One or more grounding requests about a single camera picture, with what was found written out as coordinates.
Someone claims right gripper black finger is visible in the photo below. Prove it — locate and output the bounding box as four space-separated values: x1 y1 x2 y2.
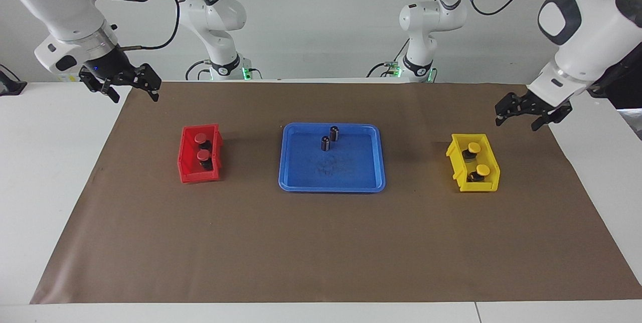
79 68 121 104
123 64 162 102

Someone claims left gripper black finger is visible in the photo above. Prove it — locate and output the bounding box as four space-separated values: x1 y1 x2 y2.
495 92 530 127
532 103 573 131

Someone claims yellow plastic bin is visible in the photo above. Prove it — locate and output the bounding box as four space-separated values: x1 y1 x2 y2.
446 133 501 193

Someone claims white crinkled sheet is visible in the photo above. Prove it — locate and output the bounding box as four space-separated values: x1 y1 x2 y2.
621 108 642 141

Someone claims dark background panel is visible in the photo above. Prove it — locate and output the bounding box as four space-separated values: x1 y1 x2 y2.
587 47 642 110

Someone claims black device at table edge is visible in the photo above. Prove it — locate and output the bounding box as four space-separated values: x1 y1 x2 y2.
0 65 27 96

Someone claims red plastic bin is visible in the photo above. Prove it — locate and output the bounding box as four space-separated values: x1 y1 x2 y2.
178 124 224 184

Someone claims blue plastic tray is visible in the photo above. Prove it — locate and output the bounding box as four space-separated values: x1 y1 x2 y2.
278 122 387 193

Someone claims brown paper mat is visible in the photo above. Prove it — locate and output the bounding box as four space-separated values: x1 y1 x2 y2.
30 81 642 304

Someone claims black right base cable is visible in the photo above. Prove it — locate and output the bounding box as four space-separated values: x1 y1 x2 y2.
185 60 211 81

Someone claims black base cable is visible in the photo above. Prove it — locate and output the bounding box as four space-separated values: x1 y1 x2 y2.
366 40 409 78
185 60 211 81

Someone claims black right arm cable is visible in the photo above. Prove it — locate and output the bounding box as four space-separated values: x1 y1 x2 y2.
120 0 180 52

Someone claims black left base cable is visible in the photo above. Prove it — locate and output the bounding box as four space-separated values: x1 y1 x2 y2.
366 40 409 78

